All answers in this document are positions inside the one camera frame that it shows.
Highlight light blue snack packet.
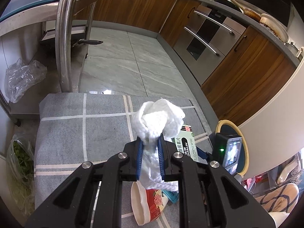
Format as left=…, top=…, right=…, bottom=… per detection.
left=162, top=190, right=179, bottom=203

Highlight wooden kitchen cabinets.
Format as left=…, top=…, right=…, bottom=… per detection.
left=73, top=0, right=300, bottom=126

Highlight bag of green vegetables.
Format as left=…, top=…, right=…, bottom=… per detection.
left=6, top=133, right=35, bottom=218

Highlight white tissue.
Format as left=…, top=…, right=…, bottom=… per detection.
left=132, top=99, right=185, bottom=192

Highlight steel drawer oven unit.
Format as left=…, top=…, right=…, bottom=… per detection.
left=174, top=5, right=246, bottom=85

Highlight clear bag on floor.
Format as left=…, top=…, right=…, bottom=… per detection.
left=4, top=58, right=47, bottom=104

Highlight red patterned paper cup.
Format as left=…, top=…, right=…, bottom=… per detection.
left=130, top=181, right=169, bottom=226

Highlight wok on counter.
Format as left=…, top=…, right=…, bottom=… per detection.
left=230, top=0, right=289, bottom=44

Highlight stainless steel shelf rack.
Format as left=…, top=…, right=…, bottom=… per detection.
left=0, top=0, right=104, bottom=122

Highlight teal bin with yellow rim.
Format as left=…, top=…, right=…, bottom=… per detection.
left=212, top=120, right=249, bottom=178

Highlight green white medicine box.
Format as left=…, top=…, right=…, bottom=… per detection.
left=172, top=125, right=199, bottom=162

